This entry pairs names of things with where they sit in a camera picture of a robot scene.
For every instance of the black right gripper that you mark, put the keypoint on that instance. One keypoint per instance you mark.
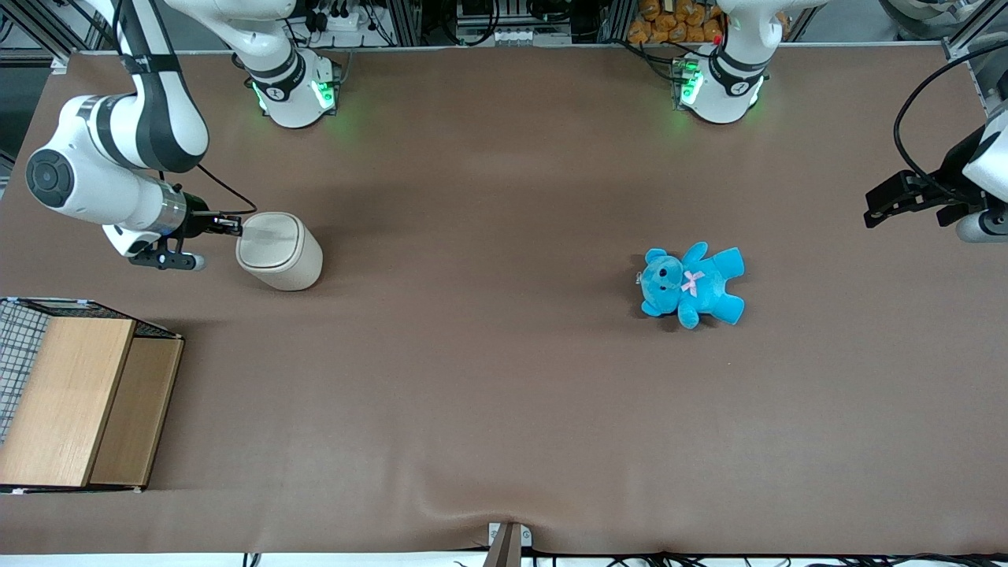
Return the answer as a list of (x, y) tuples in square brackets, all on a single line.
[(196, 221)]

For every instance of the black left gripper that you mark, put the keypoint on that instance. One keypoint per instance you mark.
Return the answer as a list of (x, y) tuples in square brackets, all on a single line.
[(949, 182)]

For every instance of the beige lidded trash can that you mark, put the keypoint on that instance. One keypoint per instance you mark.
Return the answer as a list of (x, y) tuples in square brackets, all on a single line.
[(291, 268)]

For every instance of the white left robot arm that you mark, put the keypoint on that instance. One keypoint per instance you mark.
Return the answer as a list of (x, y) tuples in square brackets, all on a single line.
[(724, 87)]

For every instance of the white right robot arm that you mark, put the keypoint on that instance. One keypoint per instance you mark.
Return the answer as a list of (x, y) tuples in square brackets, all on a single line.
[(118, 134)]

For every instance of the blue teddy bear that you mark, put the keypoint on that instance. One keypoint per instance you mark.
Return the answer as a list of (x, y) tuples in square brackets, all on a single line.
[(701, 287)]

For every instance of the white power strip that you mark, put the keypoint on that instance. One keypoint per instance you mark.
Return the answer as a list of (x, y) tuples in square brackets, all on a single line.
[(346, 20)]

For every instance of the orange snack bag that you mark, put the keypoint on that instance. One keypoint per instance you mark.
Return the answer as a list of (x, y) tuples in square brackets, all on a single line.
[(669, 24)]

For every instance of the brown table mat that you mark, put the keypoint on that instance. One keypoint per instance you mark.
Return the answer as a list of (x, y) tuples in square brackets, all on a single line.
[(504, 394)]

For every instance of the white terminal block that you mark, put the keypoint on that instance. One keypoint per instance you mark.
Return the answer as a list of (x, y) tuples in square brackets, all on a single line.
[(528, 36)]

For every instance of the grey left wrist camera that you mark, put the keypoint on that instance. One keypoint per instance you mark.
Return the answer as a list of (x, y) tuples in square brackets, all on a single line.
[(980, 228)]

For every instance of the aluminium frame profile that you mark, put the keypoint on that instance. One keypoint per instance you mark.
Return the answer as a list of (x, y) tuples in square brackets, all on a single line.
[(965, 39), (35, 30)]

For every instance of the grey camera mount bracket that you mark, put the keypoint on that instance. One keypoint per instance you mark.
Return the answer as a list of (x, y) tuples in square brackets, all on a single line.
[(508, 551)]

